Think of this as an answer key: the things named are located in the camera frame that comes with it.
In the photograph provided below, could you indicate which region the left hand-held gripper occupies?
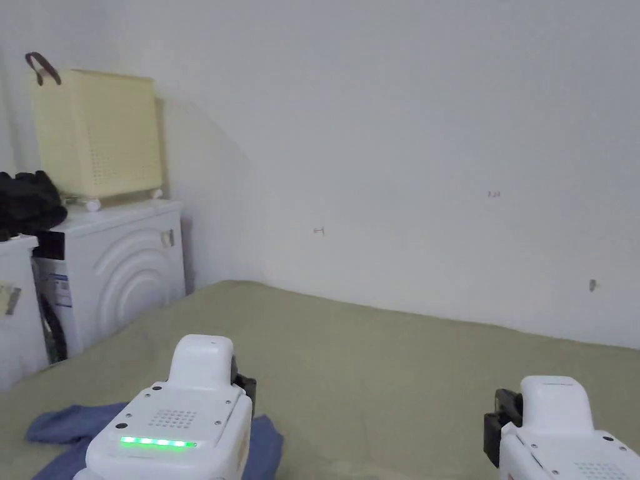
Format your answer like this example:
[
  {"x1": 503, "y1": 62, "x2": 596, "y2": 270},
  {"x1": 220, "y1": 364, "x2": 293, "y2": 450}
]
[{"x1": 84, "y1": 334, "x2": 258, "y2": 480}]

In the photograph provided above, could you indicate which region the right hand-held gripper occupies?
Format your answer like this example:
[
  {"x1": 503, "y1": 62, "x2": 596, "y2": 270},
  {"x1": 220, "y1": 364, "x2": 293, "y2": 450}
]
[{"x1": 482, "y1": 376, "x2": 640, "y2": 480}]

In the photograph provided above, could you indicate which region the blue shirt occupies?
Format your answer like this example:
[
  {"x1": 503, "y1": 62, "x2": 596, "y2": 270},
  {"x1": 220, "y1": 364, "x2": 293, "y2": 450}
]
[{"x1": 26, "y1": 404, "x2": 284, "y2": 480}]

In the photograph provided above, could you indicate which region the white washing machine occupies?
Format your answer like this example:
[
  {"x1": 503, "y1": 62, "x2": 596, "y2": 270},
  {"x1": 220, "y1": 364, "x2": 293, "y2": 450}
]
[
  {"x1": 0, "y1": 171, "x2": 69, "y2": 393},
  {"x1": 25, "y1": 51, "x2": 186, "y2": 366}
]

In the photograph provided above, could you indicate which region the bed with pale green sheet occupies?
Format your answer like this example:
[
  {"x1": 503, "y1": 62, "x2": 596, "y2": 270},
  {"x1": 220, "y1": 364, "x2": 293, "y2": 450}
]
[{"x1": 0, "y1": 279, "x2": 640, "y2": 480}]

